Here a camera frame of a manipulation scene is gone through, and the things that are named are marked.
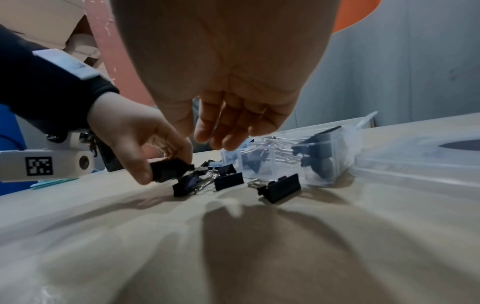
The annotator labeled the person's left hand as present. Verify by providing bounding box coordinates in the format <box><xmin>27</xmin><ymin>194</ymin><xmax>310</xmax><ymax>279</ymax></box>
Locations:
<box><xmin>87</xmin><ymin>91</ymin><xmax>195</xmax><ymax>186</ymax></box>

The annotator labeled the clear plastic lid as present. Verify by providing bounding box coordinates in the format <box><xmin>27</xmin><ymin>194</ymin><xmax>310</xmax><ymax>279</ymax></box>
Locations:
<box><xmin>354</xmin><ymin>135</ymin><xmax>480</xmax><ymax>195</ymax></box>

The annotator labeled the person's right hand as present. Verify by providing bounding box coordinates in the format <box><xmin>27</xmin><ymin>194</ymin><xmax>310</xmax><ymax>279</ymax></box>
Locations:
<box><xmin>110</xmin><ymin>0</ymin><xmax>343</xmax><ymax>151</ymax></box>

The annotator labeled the large black binder clip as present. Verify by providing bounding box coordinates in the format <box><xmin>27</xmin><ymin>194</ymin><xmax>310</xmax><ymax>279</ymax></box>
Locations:
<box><xmin>291</xmin><ymin>126</ymin><xmax>345</xmax><ymax>180</ymax></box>

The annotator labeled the orange round object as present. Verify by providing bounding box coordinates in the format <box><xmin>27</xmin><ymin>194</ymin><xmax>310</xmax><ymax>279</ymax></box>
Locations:
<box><xmin>331</xmin><ymin>0</ymin><xmax>384</xmax><ymax>33</ymax></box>

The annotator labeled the white cardboard box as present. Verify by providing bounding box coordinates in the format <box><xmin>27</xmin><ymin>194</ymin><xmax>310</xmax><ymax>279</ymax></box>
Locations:
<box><xmin>0</xmin><ymin>0</ymin><xmax>102</xmax><ymax>67</ymax></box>

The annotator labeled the clear plastic box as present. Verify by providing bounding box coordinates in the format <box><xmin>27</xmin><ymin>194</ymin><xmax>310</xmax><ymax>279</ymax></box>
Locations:
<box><xmin>220</xmin><ymin>111</ymin><xmax>379</xmax><ymax>188</ymax></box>

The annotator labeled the white wrist camera with marker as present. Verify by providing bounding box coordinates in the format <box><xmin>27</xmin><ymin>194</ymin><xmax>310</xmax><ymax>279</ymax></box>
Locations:
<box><xmin>0</xmin><ymin>130</ymin><xmax>95</xmax><ymax>183</ymax></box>

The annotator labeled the person's left forearm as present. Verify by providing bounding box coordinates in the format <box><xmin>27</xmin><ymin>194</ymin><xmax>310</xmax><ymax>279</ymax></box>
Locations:
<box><xmin>0</xmin><ymin>24</ymin><xmax>121</xmax><ymax>136</ymax></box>

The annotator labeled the white wrist strap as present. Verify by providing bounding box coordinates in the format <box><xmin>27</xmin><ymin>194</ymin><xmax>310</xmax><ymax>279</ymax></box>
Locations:
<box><xmin>31</xmin><ymin>49</ymin><xmax>113</xmax><ymax>81</ymax></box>

